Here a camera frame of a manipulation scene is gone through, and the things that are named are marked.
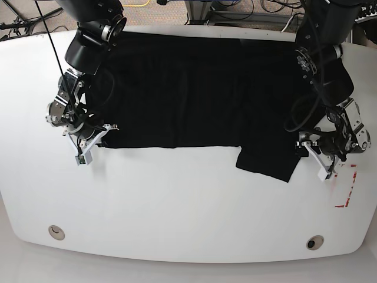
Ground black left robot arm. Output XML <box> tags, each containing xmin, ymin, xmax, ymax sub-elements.
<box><xmin>293</xmin><ymin>1</ymin><xmax>371</xmax><ymax>180</ymax></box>

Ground yellow cable on floor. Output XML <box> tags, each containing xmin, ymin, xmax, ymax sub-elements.
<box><xmin>122</xmin><ymin>0</ymin><xmax>151</xmax><ymax>8</ymax></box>

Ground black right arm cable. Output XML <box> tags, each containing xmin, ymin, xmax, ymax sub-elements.
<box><xmin>34</xmin><ymin>0</ymin><xmax>118</xmax><ymax>130</ymax></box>

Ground right table grommet hole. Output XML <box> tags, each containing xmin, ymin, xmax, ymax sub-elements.
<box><xmin>306</xmin><ymin>235</ymin><xmax>325</xmax><ymax>251</ymax></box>

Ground table grommet hole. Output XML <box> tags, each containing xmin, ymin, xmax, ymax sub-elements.
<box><xmin>306</xmin><ymin>235</ymin><xmax>325</xmax><ymax>251</ymax></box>
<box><xmin>48</xmin><ymin>225</ymin><xmax>65</xmax><ymax>241</ymax></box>

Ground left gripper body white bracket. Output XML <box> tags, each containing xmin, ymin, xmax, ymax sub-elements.
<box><xmin>295</xmin><ymin>131</ymin><xmax>346</xmax><ymax>174</ymax></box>

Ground aluminium frame stand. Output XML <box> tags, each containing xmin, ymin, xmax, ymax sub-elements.
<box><xmin>184</xmin><ymin>1</ymin><xmax>214</xmax><ymax>25</ymax></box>

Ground left table grommet hole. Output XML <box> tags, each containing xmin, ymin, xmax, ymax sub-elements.
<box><xmin>48</xmin><ymin>225</ymin><xmax>65</xmax><ymax>241</ymax></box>

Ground red tape rectangle marking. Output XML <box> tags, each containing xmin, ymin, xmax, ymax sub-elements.
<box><xmin>332</xmin><ymin>164</ymin><xmax>358</xmax><ymax>208</ymax></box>

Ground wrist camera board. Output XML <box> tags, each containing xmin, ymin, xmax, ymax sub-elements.
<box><xmin>75</xmin><ymin>152</ymin><xmax>92</xmax><ymax>166</ymax></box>
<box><xmin>318</xmin><ymin>169</ymin><xmax>333</xmax><ymax>182</ymax></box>

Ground black tripod legs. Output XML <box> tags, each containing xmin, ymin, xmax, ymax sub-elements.
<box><xmin>1</xmin><ymin>1</ymin><xmax>64</xmax><ymax>41</ymax></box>

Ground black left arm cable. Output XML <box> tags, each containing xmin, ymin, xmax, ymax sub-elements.
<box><xmin>283</xmin><ymin>0</ymin><xmax>333</xmax><ymax>135</ymax></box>

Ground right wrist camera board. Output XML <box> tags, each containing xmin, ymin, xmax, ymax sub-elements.
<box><xmin>75</xmin><ymin>152</ymin><xmax>92</xmax><ymax>166</ymax></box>

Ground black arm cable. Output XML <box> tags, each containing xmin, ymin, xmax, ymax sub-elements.
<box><xmin>34</xmin><ymin>0</ymin><xmax>118</xmax><ymax>130</ymax></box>
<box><xmin>283</xmin><ymin>0</ymin><xmax>333</xmax><ymax>135</ymax></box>

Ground black graphic T-shirt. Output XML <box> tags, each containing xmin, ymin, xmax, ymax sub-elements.
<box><xmin>86</xmin><ymin>32</ymin><xmax>315</xmax><ymax>182</ymax></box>

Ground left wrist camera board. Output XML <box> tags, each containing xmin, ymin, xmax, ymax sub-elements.
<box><xmin>318</xmin><ymin>169</ymin><xmax>333</xmax><ymax>182</ymax></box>

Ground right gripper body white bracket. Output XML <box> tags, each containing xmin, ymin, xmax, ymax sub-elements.
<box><xmin>63</xmin><ymin>123</ymin><xmax>119</xmax><ymax>156</ymax></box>

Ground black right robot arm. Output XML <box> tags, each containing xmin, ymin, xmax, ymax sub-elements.
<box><xmin>45</xmin><ymin>1</ymin><xmax>127</xmax><ymax>165</ymax></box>

